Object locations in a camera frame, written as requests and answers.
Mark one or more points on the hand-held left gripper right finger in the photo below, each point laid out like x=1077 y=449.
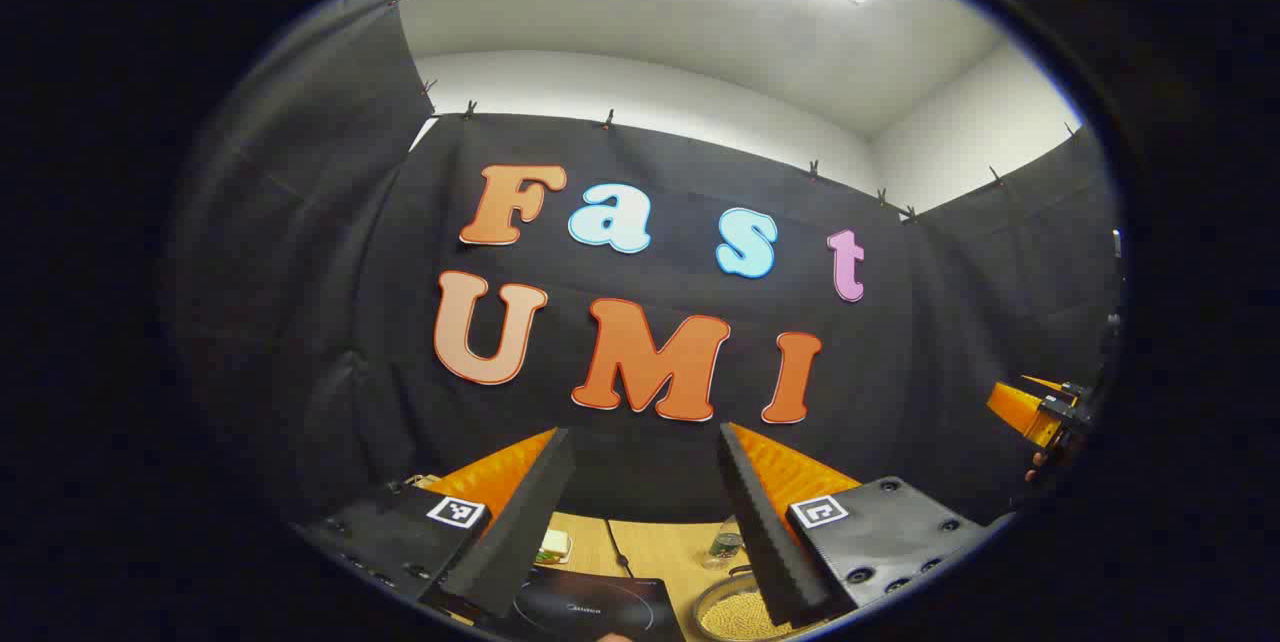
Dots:
x=765 y=542

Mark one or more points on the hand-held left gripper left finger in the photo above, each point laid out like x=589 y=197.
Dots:
x=510 y=532

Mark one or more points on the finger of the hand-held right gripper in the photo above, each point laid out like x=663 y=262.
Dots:
x=1020 y=412

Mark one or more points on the black induction cooktop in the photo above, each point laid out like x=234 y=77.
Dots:
x=600 y=607

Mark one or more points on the clear plastic water bottle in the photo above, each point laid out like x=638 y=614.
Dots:
x=725 y=544

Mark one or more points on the sandwich with lettuce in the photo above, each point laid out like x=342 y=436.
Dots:
x=553 y=547

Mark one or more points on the pile of yellow soybeans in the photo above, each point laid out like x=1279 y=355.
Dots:
x=738 y=617

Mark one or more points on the black backdrop cloth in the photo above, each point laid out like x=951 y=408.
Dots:
x=640 y=462

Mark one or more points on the row of cloth clips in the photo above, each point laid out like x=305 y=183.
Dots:
x=608 y=119

